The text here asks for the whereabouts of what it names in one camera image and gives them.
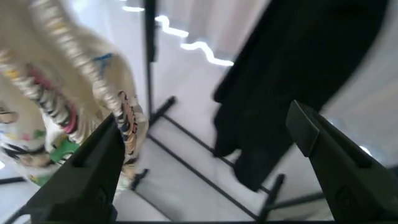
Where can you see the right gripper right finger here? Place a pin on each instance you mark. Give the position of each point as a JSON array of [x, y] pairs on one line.
[[357, 186]]

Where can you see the cream printed garment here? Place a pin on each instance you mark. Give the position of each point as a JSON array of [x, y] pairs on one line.
[[62, 93]]

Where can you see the white curtain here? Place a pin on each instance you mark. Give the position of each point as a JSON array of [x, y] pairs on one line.
[[211, 25]]

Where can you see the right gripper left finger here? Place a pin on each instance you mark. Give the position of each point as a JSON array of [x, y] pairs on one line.
[[81, 186]]

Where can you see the black clothes rack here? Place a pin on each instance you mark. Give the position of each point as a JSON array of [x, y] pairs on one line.
[[150, 46]]

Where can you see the black garment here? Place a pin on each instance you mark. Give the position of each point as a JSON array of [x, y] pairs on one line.
[[295, 62]]

